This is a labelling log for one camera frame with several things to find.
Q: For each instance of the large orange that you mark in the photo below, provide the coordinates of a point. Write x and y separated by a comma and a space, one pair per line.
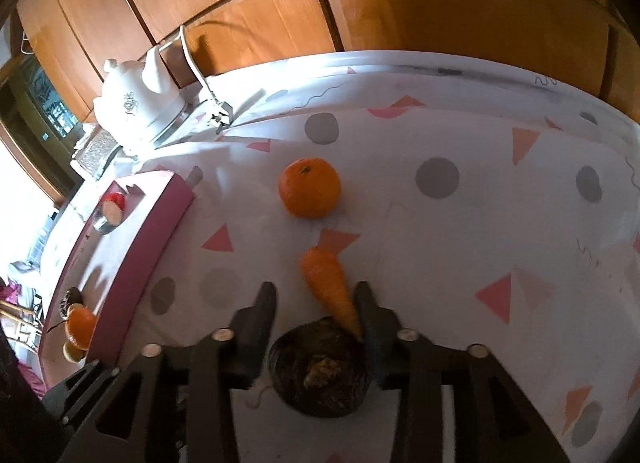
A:
80, 328

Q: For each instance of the small orange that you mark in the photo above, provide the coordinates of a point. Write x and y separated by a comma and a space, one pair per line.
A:
310, 188

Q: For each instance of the dark brown water chestnut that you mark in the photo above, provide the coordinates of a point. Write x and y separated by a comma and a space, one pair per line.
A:
70, 300
310, 393

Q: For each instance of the small eggplant piece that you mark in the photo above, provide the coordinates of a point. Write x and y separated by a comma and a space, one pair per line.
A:
111, 217

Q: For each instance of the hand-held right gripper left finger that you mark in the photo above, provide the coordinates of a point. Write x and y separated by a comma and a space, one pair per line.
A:
260, 323

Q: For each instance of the small yellow potato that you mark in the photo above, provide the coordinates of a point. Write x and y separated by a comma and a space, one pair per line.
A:
72, 352

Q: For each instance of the white ceramic electric kettle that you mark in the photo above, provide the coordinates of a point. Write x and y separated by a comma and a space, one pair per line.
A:
130, 103

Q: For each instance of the dark glass cabinet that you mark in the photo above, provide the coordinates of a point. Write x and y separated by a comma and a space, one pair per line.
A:
45, 108

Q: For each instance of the pink tray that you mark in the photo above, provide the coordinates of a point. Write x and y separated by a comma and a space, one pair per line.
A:
150, 253

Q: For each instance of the orange carrot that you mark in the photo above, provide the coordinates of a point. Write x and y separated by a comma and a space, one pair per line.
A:
327, 283

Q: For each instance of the red tomato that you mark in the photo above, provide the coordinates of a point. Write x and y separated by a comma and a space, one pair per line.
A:
116, 199

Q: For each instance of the patterned tissue box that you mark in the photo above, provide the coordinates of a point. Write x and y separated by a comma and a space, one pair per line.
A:
97, 153

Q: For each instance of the wooden chair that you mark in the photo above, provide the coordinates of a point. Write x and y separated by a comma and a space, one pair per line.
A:
25, 330

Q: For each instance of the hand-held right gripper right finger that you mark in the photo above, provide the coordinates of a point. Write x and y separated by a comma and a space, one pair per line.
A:
372, 338

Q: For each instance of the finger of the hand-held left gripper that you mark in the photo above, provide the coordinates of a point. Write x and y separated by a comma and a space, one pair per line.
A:
85, 388

